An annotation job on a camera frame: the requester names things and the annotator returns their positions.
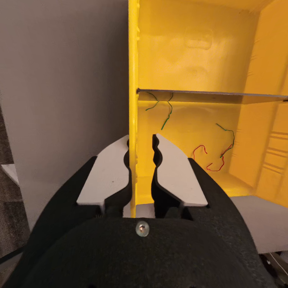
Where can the yellow bin with divider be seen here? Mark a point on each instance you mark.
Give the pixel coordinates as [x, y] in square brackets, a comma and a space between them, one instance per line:
[202, 56]

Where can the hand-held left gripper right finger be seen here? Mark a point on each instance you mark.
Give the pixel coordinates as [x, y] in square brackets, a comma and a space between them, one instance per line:
[180, 180]

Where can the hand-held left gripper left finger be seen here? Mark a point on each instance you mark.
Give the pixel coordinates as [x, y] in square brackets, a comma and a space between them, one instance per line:
[105, 180]

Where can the red thread scrap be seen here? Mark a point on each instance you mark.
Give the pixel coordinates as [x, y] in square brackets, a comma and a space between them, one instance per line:
[200, 146]
[217, 170]

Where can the green thread scrap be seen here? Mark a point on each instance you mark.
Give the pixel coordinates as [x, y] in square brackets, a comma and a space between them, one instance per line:
[233, 137]
[171, 108]
[157, 100]

